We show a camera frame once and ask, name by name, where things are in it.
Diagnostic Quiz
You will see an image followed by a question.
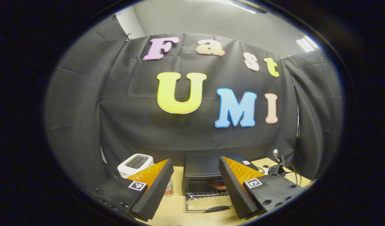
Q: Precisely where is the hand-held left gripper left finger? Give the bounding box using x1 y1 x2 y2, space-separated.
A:
92 159 174 221

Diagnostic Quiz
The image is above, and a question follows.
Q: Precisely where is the black device with cables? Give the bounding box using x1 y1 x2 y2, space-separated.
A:
268 149 303 186

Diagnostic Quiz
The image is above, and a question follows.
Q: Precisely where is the white toaster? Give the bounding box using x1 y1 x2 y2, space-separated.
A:
118 154 154 179

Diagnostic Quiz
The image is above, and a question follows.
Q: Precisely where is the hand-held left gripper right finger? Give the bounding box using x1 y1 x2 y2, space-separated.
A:
218 156 306 219

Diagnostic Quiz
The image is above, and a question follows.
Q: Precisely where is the black backdrop cloth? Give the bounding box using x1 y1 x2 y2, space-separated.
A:
45 16 344 189

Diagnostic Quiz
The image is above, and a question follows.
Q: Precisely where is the small ceiling light panel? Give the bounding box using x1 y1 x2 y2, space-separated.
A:
298 36 318 52

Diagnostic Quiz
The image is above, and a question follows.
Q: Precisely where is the black electric oven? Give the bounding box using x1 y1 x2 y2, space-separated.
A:
182 152 259 214

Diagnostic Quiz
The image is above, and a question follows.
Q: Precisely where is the red meat slice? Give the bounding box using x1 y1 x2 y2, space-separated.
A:
211 180 227 191

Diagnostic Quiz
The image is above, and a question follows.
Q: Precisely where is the clear plastic water bottle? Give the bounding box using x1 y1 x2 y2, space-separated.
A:
164 177 174 197

